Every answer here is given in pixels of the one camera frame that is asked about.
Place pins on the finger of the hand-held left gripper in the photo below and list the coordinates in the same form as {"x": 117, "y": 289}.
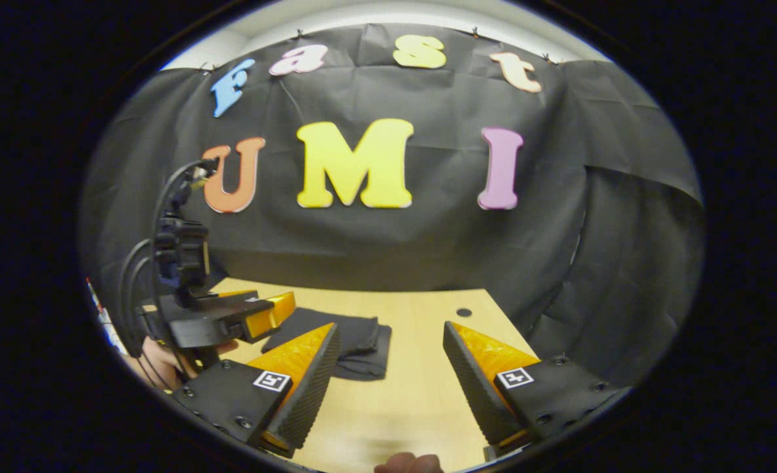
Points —
{"x": 238, "y": 293}
{"x": 270, "y": 315}

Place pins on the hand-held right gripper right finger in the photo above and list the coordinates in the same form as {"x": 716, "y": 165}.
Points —
{"x": 473, "y": 394}

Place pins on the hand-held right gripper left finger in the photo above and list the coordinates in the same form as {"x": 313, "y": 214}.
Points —
{"x": 312, "y": 394}

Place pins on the black jeans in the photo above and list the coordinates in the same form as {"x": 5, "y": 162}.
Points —
{"x": 355, "y": 341}

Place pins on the white printed sheet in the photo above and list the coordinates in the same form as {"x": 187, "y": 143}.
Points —
{"x": 104, "y": 322}

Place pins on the black backdrop cloth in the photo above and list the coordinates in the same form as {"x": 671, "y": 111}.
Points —
{"x": 427, "y": 249}

